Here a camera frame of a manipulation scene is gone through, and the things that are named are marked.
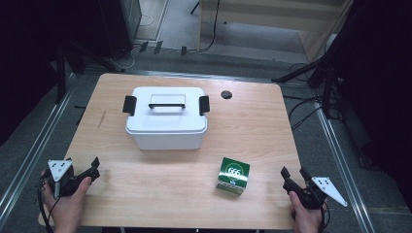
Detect white plastic storage box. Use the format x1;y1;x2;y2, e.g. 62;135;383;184
125;125;208;151

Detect green cardboard box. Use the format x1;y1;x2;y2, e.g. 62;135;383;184
215;156;252;196

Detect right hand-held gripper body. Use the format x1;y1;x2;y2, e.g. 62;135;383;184
282;176;349;211

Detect black metal stand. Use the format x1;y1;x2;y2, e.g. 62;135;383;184
271;52;346;119
52;40;126;105

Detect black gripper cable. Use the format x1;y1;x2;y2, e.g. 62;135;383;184
320;202;331;233
36;181;61;233

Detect person's left hand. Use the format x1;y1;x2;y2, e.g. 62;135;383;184
40;170;93;233

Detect silver metal floor rail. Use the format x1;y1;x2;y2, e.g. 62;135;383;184
0;73;77;221
314;102;377;233

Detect person's right hand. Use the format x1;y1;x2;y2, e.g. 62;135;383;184
289;190;327;233

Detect hanging black cable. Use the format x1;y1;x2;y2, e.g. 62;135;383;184
197;0;222;53

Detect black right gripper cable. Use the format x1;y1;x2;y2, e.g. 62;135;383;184
320;202;331;233

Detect dark cabinet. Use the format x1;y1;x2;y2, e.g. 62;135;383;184
96;0;144;60

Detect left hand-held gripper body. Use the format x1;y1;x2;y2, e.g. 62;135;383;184
47;157;88;199

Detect black floor cables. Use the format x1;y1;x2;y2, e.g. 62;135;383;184
281;61;343;131

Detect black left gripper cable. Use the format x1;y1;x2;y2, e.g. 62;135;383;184
36;181;61;233

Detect thin white floor cable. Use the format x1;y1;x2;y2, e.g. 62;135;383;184
109;13;155;70

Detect white lid with black handle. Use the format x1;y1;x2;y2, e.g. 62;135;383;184
121;85;211;136

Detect light wooden cabinet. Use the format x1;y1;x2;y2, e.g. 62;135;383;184
195;0;355;63

